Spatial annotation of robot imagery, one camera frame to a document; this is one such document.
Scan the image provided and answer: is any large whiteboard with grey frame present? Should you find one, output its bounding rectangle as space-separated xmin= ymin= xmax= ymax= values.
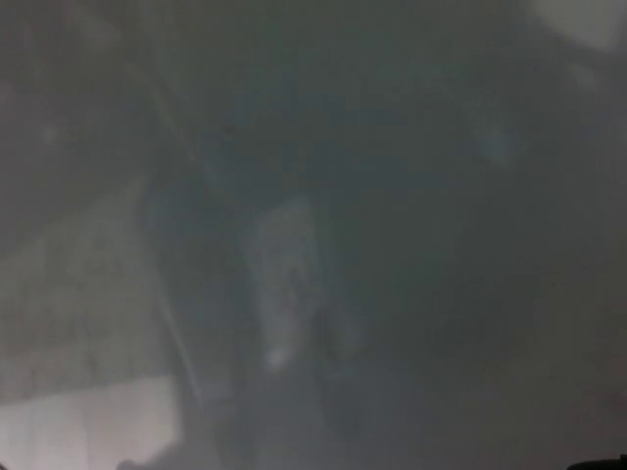
xmin=0 ymin=0 xmax=627 ymax=470

